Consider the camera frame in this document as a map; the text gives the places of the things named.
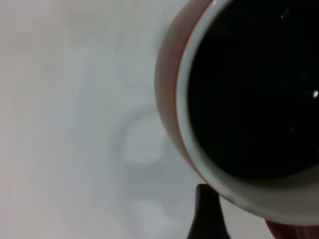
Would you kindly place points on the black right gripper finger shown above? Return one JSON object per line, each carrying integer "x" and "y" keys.
{"x": 207, "y": 219}

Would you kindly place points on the red ceramic mug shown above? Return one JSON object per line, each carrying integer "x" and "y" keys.
{"x": 184, "y": 99}

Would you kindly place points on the dark coffee liquid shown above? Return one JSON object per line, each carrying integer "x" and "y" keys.
{"x": 249, "y": 99}

